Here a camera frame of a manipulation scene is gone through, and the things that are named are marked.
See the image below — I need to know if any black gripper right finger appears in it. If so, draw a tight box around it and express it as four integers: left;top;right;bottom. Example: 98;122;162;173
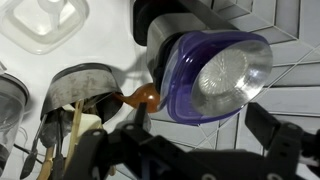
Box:
245;102;282;152

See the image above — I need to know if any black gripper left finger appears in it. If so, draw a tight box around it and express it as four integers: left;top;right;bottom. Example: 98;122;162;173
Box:
133;101;150;130

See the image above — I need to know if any clear container with purple lid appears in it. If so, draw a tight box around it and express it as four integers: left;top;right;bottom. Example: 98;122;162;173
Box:
159;29;275;126

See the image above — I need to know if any grey metal utensil holder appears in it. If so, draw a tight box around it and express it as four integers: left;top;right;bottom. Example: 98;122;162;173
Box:
40;62;125;125

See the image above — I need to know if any light wooden spoon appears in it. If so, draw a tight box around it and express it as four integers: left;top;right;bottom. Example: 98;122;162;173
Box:
63;99;85;172

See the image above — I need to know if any black spatula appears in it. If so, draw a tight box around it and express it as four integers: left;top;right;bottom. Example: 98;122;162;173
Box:
19;113;48;180

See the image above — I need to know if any clear glass jar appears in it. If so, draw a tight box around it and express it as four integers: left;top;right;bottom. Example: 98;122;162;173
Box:
0;72;31;175

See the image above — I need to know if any clear plastic food container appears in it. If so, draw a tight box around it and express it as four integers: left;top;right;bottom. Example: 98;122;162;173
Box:
0;0;91;56

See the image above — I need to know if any black utensil handle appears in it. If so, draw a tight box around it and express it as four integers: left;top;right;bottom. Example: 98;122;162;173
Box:
51;109;66;180

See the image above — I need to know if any wooden utensil handle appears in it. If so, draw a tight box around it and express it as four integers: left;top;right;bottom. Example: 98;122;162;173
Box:
36;145;56;180

